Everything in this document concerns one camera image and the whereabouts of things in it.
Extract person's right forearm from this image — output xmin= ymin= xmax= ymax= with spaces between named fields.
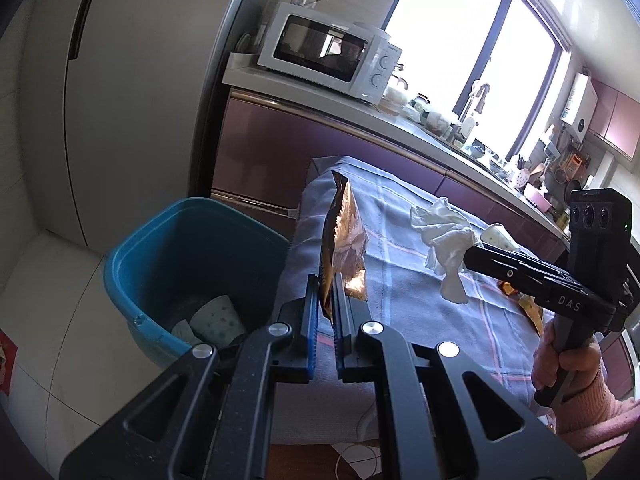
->
xmin=552 ymin=370 xmax=640 ymax=461

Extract red packaging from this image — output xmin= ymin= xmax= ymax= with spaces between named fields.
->
xmin=0 ymin=329 xmax=17 ymax=396

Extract white tissue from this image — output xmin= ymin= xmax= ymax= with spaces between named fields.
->
xmin=410 ymin=196 xmax=483 ymax=305
xmin=171 ymin=319 xmax=201 ymax=346

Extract metal faucet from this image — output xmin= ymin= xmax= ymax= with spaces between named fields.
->
xmin=462 ymin=82 xmax=491 ymax=121

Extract purple kitchen base cabinets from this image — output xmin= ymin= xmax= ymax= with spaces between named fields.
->
xmin=210 ymin=52 xmax=571 ymax=261

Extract white microwave oven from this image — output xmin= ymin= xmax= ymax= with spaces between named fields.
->
xmin=257 ymin=1 xmax=403 ymax=106

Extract pink pot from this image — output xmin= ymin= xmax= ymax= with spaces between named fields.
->
xmin=525 ymin=185 xmax=551 ymax=211

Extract glass jar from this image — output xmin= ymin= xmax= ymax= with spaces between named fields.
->
xmin=382 ymin=82 xmax=408 ymax=113

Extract dotted paper cup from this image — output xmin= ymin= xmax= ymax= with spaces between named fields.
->
xmin=189 ymin=296 xmax=248 ymax=347
xmin=480 ymin=223 xmax=521 ymax=252

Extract pink wall cabinet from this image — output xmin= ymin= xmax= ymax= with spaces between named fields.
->
xmin=587 ymin=80 xmax=640 ymax=161

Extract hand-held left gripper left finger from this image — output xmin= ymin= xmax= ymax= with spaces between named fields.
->
xmin=59 ymin=274 xmax=321 ymax=480

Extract gold snack wrapper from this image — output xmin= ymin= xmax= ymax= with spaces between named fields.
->
xmin=500 ymin=280 xmax=546 ymax=336
xmin=318 ymin=170 xmax=370 ymax=322

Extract kitchen window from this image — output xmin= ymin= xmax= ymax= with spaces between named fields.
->
xmin=385 ymin=0 xmax=571 ymax=161

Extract blue plastic bin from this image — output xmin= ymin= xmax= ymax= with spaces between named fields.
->
xmin=103 ymin=196 xmax=293 ymax=371

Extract grey checked tablecloth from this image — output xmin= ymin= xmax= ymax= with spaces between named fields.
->
xmin=270 ymin=156 xmax=556 ymax=446

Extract white water heater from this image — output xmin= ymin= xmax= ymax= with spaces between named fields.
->
xmin=560 ymin=72 xmax=598 ymax=143

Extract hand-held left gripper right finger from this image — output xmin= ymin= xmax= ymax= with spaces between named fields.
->
xmin=332 ymin=272 xmax=587 ymax=480

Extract person's right hand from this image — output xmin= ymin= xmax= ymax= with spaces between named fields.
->
xmin=531 ymin=317 xmax=603 ymax=393

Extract white refrigerator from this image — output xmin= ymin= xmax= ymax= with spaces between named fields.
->
xmin=20 ymin=0 xmax=261 ymax=251

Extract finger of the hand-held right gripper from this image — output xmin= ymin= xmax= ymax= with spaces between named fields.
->
xmin=463 ymin=242 xmax=583 ymax=301

